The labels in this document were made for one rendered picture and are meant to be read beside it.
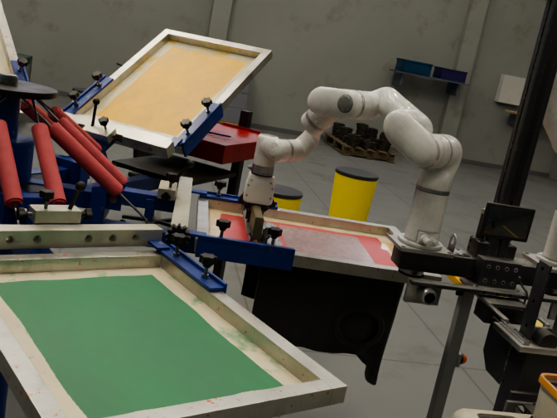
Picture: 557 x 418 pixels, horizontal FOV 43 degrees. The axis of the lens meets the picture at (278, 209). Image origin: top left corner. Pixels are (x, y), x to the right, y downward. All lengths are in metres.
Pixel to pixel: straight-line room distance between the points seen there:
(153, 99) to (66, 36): 9.44
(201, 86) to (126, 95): 0.33
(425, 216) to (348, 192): 4.16
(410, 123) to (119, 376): 1.01
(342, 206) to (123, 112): 3.37
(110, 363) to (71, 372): 0.08
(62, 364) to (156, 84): 2.03
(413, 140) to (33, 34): 11.02
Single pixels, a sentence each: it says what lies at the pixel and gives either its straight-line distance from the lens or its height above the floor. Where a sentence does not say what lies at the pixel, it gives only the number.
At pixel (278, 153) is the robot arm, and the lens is 2.29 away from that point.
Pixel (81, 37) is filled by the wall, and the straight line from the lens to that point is 12.53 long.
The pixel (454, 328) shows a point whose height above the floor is 0.77.
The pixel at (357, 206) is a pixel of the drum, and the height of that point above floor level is 0.36.
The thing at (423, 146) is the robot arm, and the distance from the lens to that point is 1.90.
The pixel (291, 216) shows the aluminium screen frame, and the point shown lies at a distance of 2.72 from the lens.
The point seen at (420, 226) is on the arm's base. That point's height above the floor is 1.19.
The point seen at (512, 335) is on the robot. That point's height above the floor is 1.02.
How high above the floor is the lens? 1.62
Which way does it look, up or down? 13 degrees down
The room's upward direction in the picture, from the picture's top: 11 degrees clockwise
